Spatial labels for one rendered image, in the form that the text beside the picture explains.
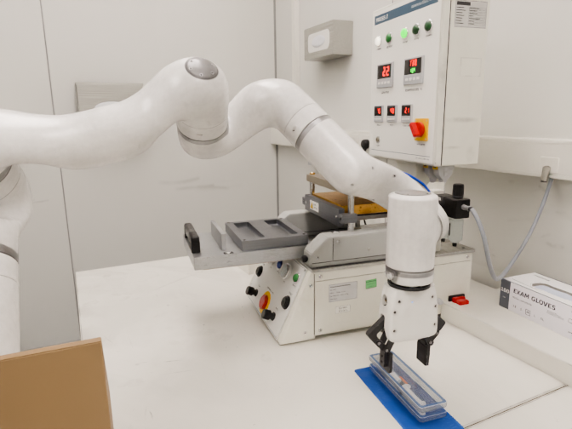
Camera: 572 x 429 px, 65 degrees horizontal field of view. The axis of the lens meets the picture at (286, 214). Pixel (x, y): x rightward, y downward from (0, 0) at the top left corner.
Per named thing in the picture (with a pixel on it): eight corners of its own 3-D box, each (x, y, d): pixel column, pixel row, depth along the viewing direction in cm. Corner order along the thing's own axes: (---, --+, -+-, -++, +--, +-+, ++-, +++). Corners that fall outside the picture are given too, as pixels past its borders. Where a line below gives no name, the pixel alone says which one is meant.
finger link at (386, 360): (378, 342, 80) (376, 376, 81) (393, 340, 81) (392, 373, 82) (369, 334, 83) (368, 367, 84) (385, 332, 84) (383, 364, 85)
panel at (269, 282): (247, 294, 135) (271, 237, 134) (277, 340, 107) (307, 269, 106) (241, 293, 134) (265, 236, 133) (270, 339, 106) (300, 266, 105)
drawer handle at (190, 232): (192, 237, 118) (191, 221, 117) (200, 252, 104) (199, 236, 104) (184, 237, 118) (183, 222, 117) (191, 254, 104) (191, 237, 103)
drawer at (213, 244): (287, 237, 131) (287, 211, 129) (316, 259, 111) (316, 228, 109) (184, 248, 122) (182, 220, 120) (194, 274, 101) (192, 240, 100)
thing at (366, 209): (364, 202, 136) (365, 170, 134) (405, 217, 115) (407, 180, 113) (311, 206, 131) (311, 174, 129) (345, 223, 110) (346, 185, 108)
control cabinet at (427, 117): (402, 221, 149) (410, 14, 135) (471, 248, 119) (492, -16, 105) (357, 225, 144) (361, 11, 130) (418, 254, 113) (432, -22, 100)
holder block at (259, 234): (282, 225, 129) (282, 217, 128) (308, 243, 110) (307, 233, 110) (225, 231, 124) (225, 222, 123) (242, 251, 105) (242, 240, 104)
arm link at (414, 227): (398, 254, 87) (377, 266, 80) (402, 185, 84) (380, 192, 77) (442, 261, 82) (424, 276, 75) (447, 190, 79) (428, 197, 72)
